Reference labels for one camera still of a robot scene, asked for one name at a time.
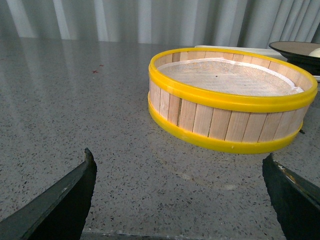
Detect grey pleated curtain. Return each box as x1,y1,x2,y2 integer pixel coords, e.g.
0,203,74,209
0,0,320,48

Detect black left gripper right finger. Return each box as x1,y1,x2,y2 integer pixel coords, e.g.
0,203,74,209
262,153,320,240

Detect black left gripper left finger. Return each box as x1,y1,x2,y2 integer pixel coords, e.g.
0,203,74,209
0,148,97,240

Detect white steamed bun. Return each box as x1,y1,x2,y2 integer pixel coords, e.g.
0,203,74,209
309,48,320,58

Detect white steamer liner cloth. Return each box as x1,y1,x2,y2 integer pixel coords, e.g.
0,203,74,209
158,57,304,97

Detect white rectangular tray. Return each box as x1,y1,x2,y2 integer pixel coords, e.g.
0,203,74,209
194,45,320,83

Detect wooden steamer with yellow rims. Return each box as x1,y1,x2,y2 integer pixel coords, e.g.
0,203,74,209
148,47,318,154

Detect tan plate with black rim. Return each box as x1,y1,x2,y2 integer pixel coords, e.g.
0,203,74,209
269,41,320,76

